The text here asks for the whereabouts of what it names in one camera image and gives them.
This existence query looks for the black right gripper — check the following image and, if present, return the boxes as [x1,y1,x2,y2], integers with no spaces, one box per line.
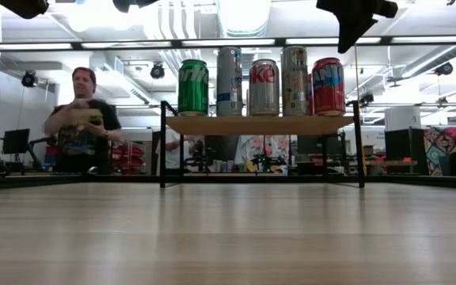
[315,0,399,55]

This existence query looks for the white Celsius Tropical Vibe can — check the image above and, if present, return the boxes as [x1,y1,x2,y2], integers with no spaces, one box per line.
[280,44,310,117]

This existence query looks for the green Sprite can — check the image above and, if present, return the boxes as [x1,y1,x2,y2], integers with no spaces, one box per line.
[177,59,210,117]

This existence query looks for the silver beverage can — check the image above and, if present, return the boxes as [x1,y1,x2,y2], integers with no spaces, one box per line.
[248,59,281,117]

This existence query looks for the silver Celsius Arctic Vibe can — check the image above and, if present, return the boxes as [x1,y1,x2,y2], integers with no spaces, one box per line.
[216,46,244,117]

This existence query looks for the white box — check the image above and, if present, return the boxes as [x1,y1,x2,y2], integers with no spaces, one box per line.
[384,106,422,131]

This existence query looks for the black cabinet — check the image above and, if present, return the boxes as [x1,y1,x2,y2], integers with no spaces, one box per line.
[384,127,429,175]

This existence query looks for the colourful patchwork quilt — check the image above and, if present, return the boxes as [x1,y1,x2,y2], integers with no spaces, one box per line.
[424,124,456,177]

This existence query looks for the floral patterned cloth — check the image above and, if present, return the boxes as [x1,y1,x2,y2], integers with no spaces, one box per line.
[237,134,291,175]

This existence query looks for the red stacked bins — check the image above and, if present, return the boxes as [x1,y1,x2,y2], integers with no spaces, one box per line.
[111,141,146,176]

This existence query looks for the black computer monitor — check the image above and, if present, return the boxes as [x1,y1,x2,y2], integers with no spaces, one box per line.
[2,128,31,155]

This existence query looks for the yellow hanging cord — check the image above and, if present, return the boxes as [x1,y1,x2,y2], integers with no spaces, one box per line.
[351,44,360,103]

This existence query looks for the black ceiling camera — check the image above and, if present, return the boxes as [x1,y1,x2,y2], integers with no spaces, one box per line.
[433,62,454,76]
[21,70,39,88]
[150,62,166,81]

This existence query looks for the wooden shelf black metal frame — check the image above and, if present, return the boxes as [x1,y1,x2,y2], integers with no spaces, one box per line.
[158,99,367,189]

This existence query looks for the black aluminium table frame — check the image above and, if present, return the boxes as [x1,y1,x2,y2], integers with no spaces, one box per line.
[0,172,456,192]

